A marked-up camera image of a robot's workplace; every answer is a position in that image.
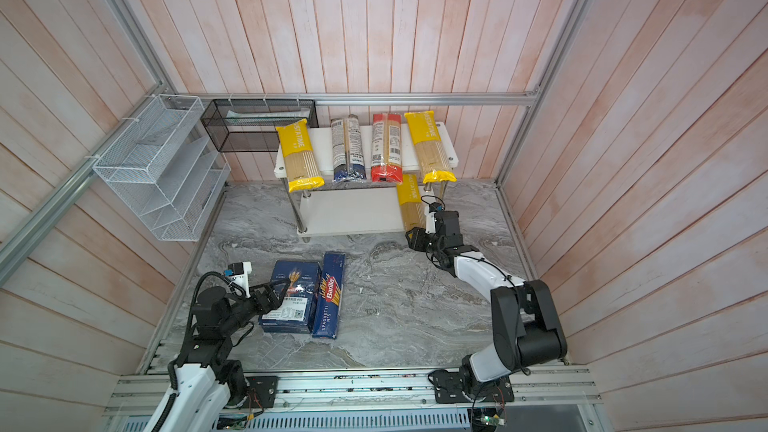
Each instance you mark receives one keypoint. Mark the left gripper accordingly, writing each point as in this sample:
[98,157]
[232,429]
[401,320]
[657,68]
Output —
[257,297]

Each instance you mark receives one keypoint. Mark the white two-tier shelf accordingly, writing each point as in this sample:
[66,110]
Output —
[353,208]

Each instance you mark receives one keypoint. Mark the red spaghetti bag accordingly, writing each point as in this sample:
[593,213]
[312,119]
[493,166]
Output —
[386,162]

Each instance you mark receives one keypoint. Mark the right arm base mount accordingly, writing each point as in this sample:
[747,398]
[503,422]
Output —
[459,387]

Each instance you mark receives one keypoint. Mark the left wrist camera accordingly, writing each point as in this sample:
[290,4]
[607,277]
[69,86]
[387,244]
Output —
[238,273]

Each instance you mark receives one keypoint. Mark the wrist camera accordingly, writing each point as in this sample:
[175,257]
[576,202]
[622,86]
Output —
[238,273]
[430,220]

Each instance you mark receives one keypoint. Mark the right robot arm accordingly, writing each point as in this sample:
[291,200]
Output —
[526,329]

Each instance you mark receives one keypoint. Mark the white wire mesh rack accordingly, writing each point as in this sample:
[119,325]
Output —
[166,174]

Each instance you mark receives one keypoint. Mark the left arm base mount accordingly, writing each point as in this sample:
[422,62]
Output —
[253,392]

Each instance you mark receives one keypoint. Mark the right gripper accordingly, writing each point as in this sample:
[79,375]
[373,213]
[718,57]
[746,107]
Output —
[418,239]

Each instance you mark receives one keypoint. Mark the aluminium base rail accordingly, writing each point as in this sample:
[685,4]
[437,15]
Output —
[372,389]

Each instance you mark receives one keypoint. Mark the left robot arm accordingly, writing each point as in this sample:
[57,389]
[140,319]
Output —
[203,379]

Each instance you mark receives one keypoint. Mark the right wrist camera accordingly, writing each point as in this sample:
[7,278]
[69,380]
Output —
[430,220]

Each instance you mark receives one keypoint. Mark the dark blue clear spaghetti bag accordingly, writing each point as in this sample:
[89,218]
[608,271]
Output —
[347,150]

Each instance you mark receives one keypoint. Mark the yellow Pastatime spaghetti bag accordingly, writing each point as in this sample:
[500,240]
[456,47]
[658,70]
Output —
[412,208]
[433,159]
[300,164]

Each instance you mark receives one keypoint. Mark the black wire mesh basket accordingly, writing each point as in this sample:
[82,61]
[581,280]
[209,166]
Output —
[250,125]

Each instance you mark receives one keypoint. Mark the wide blue Barilla pasta box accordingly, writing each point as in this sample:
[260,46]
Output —
[299,281]

